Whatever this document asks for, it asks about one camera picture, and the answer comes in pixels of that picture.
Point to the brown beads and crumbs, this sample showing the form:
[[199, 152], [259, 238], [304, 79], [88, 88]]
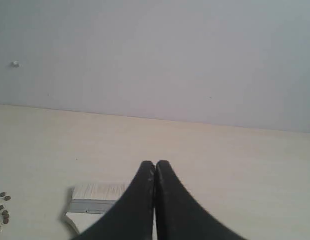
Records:
[[4, 212]]

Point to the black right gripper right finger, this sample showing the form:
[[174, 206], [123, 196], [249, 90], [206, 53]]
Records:
[[178, 215]]

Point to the wooden paint brush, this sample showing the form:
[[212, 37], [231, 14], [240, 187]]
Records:
[[89, 202]]

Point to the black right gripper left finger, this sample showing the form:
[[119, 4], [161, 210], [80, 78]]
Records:
[[132, 216]]

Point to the white wall hook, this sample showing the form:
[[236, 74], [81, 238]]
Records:
[[15, 64]]

